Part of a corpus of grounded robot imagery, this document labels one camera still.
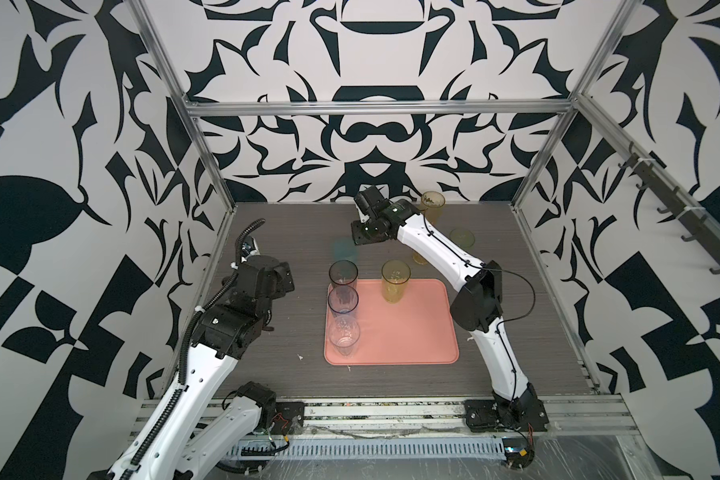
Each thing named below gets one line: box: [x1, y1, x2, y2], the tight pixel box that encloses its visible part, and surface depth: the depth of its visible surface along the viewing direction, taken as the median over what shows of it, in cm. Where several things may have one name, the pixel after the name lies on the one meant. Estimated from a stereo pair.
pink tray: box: [324, 279, 459, 366], surface depth 92 cm
